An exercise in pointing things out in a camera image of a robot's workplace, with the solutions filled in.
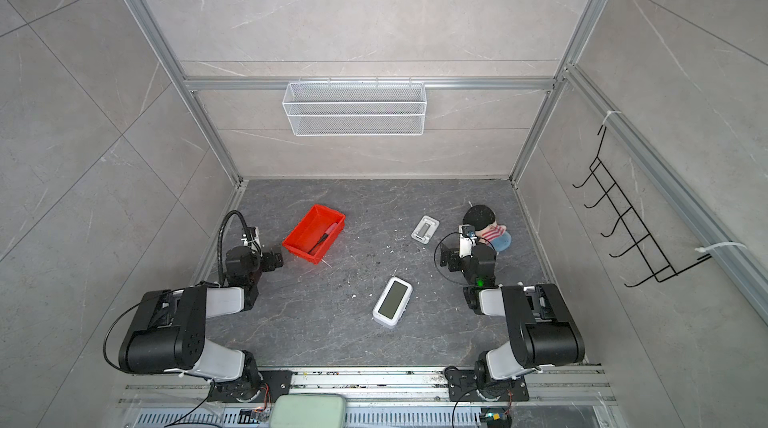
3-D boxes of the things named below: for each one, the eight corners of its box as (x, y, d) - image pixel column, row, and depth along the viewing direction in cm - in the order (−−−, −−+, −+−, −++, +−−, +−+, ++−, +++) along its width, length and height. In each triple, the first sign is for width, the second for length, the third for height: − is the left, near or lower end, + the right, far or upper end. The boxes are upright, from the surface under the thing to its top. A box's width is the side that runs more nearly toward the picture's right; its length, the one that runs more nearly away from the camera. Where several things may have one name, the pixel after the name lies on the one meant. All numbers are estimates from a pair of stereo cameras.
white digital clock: (370, 318, 86) (369, 313, 83) (391, 280, 94) (391, 274, 90) (394, 331, 84) (394, 326, 80) (414, 292, 92) (415, 285, 88)
